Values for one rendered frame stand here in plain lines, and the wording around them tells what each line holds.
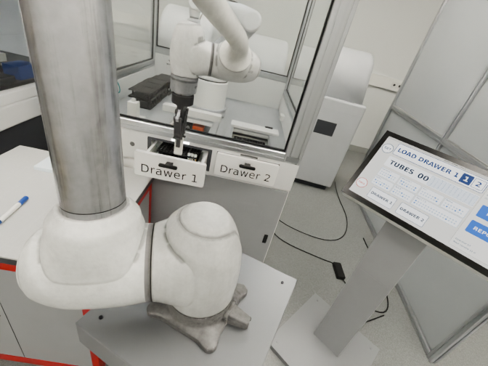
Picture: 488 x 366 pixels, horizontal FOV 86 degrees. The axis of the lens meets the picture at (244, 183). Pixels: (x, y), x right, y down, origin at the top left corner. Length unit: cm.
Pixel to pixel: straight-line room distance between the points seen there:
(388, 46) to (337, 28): 346
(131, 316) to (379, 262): 99
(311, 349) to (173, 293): 127
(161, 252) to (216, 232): 10
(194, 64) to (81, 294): 68
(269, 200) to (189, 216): 86
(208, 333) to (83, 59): 54
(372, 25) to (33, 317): 443
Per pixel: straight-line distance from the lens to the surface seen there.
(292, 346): 169
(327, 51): 111
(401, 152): 118
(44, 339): 135
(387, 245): 125
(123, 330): 69
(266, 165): 120
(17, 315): 127
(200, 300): 56
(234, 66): 87
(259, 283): 76
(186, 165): 109
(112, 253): 49
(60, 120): 43
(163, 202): 142
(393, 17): 454
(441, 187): 114
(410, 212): 109
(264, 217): 138
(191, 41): 90
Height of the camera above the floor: 144
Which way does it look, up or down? 31 degrees down
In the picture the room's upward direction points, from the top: 14 degrees clockwise
